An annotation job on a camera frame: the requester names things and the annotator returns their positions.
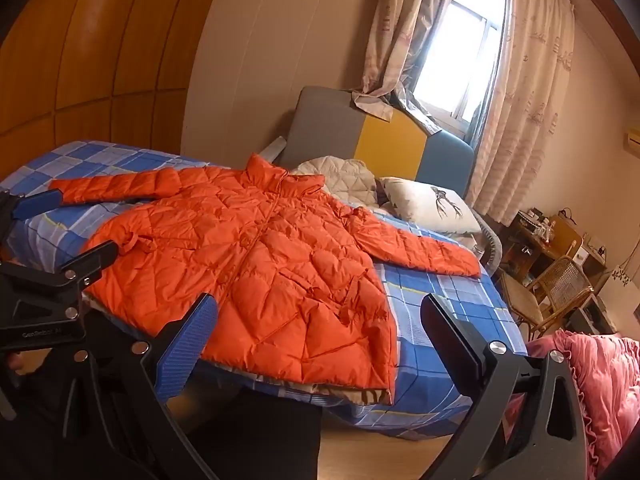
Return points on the bed with blue checked sheet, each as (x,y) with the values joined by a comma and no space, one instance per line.
(440,310)

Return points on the grey curved rail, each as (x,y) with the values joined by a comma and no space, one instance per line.
(492,240)

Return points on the white deer print pillow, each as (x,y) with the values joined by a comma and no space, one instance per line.
(425,205)

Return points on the wall air conditioner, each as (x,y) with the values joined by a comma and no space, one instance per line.
(632,139)

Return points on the beige patterned curtain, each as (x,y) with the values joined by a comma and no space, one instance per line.
(530,110)
(395,25)

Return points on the wooden wardrobe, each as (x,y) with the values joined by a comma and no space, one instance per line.
(100,60)

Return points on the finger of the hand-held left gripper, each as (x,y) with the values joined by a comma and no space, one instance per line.
(35,206)
(92,260)

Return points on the orange quilted puffer jacket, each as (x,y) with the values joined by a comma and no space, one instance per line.
(260,260)

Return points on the pink ruffled blanket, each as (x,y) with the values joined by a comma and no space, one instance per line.
(605,385)

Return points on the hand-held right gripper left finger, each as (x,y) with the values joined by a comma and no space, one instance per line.
(185,347)

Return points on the grey yellow blue headboard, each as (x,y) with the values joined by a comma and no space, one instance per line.
(325,125)

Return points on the rattan chair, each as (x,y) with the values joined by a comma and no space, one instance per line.
(560,280)

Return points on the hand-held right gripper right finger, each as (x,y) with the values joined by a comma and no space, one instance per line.
(450,332)

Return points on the cluttered wooden desk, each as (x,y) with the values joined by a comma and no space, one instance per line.
(595,260)

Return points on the window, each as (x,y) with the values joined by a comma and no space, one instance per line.
(465,50)

